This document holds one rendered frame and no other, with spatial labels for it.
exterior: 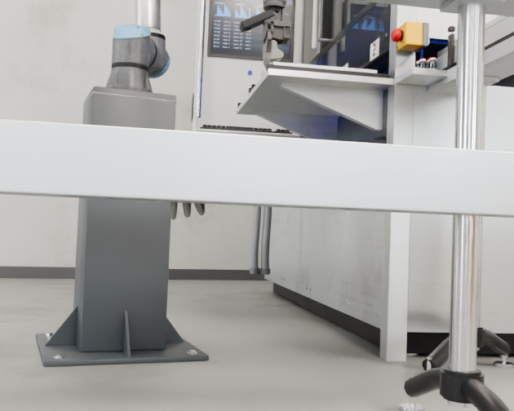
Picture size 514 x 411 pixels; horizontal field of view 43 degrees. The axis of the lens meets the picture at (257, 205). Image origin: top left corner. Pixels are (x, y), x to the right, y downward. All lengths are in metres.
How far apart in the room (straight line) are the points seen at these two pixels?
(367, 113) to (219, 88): 1.03
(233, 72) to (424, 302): 1.46
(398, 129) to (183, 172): 1.09
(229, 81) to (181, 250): 2.11
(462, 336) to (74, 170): 0.75
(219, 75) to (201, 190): 1.94
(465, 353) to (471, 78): 0.51
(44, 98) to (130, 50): 2.73
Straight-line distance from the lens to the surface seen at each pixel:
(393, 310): 2.06
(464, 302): 1.27
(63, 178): 1.11
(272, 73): 2.00
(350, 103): 2.14
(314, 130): 2.61
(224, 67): 3.03
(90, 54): 4.88
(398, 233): 2.05
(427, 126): 2.11
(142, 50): 2.10
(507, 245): 2.21
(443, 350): 1.80
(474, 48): 1.31
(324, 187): 1.14
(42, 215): 4.70
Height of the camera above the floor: 0.38
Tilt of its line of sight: 2 degrees up
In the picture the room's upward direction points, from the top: 2 degrees clockwise
